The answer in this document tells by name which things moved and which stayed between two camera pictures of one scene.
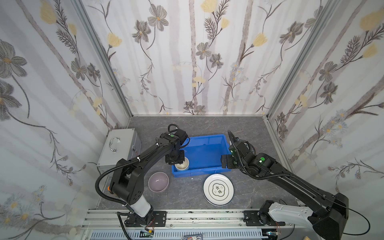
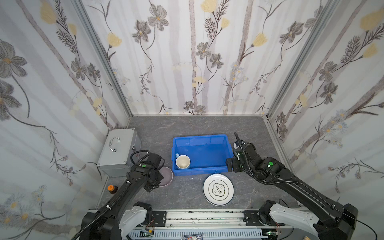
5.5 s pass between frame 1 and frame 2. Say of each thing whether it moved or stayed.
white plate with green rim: stayed
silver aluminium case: stayed
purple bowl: moved
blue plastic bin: stayed
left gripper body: moved
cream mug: stayed
